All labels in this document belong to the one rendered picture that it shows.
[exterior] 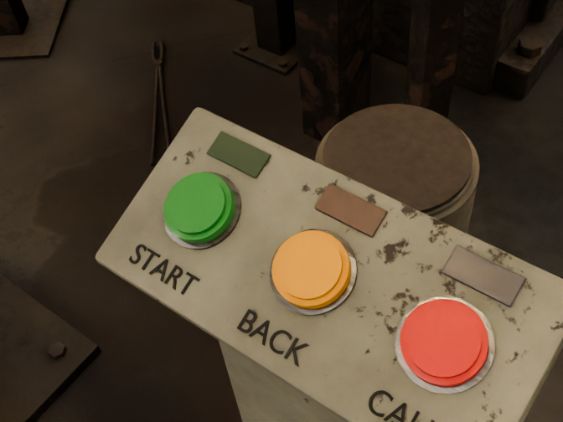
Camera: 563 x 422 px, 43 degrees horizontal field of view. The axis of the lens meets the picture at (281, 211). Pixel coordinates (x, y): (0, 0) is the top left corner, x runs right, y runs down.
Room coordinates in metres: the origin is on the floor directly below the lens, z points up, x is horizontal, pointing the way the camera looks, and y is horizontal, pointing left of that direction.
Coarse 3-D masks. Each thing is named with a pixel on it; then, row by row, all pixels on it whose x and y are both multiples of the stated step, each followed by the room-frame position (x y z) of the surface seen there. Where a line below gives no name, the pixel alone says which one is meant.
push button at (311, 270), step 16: (288, 240) 0.22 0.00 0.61; (304, 240) 0.22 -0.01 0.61; (320, 240) 0.22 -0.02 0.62; (336, 240) 0.22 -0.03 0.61; (288, 256) 0.21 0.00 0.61; (304, 256) 0.21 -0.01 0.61; (320, 256) 0.21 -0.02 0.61; (336, 256) 0.21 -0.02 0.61; (272, 272) 0.21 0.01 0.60; (288, 272) 0.20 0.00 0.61; (304, 272) 0.20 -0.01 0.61; (320, 272) 0.20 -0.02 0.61; (336, 272) 0.20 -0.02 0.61; (288, 288) 0.20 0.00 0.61; (304, 288) 0.19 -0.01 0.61; (320, 288) 0.19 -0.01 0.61; (336, 288) 0.19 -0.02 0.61; (304, 304) 0.19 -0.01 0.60; (320, 304) 0.19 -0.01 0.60
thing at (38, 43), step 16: (0, 0) 1.28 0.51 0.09; (16, 0) 1.32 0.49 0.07; (32, 0) 1.40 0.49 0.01; (48, 0) 1.40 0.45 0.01; (64, 0) 1.39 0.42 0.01; (0, 16) 1.29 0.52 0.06; (16, 16) 1.29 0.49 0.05; (32, 16) 1.35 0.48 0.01; (48, 16) 1.34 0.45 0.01; (0, 32) 1.29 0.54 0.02; (16, 32) 1.28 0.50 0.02; (32, 32) 1.29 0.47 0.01; (48, 32) 1.28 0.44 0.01; (0, 48) 1.25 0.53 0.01; (16, 48) 1.24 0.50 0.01; (32, 48) 1.23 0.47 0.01; (48, 48) 1.23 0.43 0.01
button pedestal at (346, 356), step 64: (192, 128) 0.31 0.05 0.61; (256, 192) 0.26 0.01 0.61; (320, 192) 0.25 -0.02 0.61; (128, 256) 0.24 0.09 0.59; (192, 256) 0.23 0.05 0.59; (256, 256) 0.22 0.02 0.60; (384, 256) 0.21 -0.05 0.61; (448, 256) 0.20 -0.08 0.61; (512, 256) 0.19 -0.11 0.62; (192, 320) 0.20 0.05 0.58; (256, 320) 0.19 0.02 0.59; (320, 320) 0.18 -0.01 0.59; (384, 320) 0.18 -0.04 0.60; (512, 320) 0.16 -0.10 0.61; (256, 384) 0.20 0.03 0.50; (320, 384) 0.15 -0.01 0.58; (384, 384) 0.15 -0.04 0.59; (512, 384) 0.13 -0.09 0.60
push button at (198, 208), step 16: (192, 176) 0.27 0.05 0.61; (208, 176) 0.27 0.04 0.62; (176, 192) 0.26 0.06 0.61; (192, 192) 0.26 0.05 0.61; (208, 192) 0.26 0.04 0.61; (224, 192) 0.26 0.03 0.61; (176, 208) 0.25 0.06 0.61; (192, 208) 0.25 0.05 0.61; (208, 208) 0.25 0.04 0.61; (224, 208) 0.25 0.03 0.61; (176, 224) 0.25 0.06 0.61; (192, 224) 0.24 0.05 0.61; (208, 224) 0.24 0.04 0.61; (224, 224) 0.24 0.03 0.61; (192, 240) 0.24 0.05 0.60; (208, 240) 0.24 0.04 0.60
